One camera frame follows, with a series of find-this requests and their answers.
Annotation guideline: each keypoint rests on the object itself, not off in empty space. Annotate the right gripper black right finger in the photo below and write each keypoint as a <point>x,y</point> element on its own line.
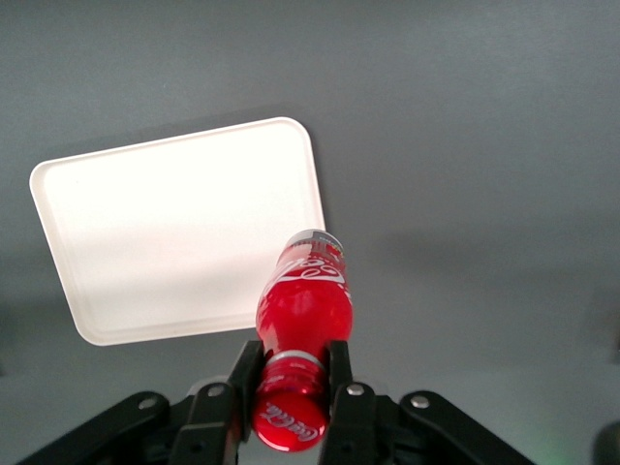
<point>353,412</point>

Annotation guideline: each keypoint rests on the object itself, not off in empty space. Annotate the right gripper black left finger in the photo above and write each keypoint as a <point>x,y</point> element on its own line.
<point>213,412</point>

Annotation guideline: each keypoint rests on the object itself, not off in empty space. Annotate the red coke bottle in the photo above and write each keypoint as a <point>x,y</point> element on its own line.
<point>302,310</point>

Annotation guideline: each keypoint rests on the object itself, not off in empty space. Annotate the beige plastic tray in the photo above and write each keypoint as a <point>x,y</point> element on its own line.
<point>169,232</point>

